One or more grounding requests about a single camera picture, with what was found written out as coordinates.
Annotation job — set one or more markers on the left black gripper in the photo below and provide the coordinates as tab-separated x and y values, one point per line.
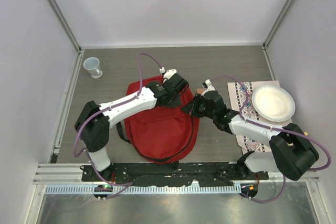
177	103

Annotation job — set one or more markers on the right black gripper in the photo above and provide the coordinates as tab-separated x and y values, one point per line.
191	108

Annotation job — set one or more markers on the red backpack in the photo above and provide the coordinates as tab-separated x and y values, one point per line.
161	135

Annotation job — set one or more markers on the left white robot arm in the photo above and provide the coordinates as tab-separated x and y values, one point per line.
95	121

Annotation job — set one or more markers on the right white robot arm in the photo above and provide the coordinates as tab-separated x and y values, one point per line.
291	153

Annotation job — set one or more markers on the tan leather wallet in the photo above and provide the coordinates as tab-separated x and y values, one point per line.
199	90

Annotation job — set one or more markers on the patterned cloth placemat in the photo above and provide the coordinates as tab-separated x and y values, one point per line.
237	98

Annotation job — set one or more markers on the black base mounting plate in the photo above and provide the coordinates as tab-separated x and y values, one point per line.
207	174

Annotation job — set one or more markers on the white paper plate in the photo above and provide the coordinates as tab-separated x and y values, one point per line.
273	103

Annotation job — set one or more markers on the translucent plastic cup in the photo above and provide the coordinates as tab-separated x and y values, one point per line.
92	66

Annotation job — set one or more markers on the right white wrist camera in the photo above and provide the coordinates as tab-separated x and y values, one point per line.
207	86

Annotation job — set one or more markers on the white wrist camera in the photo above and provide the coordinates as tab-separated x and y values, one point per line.
207	86
167	74

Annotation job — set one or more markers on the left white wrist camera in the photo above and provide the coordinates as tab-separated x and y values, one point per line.
167	74

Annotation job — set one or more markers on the slotted cable duct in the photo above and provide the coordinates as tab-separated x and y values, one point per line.
72	189

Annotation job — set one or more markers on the aluminium frame rail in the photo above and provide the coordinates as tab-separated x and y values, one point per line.
71	173

